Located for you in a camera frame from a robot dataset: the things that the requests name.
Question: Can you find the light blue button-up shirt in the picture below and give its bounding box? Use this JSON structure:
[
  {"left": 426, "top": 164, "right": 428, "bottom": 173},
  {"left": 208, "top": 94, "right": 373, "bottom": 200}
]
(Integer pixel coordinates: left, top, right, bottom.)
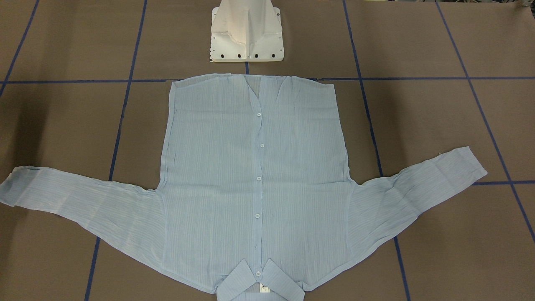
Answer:
[{"left": 1, "top": 74, "right": 487, "bottom": 301}]

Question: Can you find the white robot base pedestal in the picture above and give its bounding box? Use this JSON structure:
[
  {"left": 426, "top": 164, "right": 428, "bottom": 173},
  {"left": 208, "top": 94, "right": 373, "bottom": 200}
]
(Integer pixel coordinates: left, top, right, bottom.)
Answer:
[{"left": 209, "top": 0, "right": 285, "bottom": 62}]

